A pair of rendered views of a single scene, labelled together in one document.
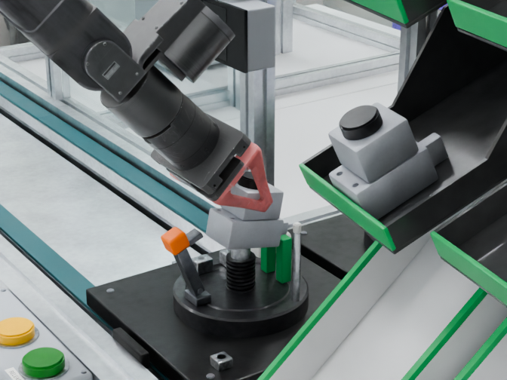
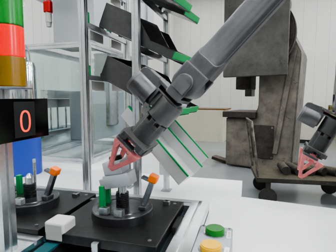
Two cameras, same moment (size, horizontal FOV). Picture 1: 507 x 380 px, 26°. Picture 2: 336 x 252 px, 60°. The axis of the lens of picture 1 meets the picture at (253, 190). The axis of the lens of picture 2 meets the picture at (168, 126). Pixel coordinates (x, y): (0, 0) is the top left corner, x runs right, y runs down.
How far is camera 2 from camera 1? 150 cm
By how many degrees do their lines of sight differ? 124
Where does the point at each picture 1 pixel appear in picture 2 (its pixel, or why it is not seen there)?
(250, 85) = (10, 157)
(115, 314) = (165, 231)
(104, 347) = (184, 229)
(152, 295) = (140, 230)
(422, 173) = not seen: hidden behind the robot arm
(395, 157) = not seen: hidden behind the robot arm
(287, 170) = not seen: outside the picture
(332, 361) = (168, 168)
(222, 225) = (133, 173)
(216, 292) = (133, 207)
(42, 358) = (215, 227)
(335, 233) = (31, 219)
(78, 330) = (180, 244)
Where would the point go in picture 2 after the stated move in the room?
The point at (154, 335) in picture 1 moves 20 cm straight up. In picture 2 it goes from (167, 218) to (167, 130)
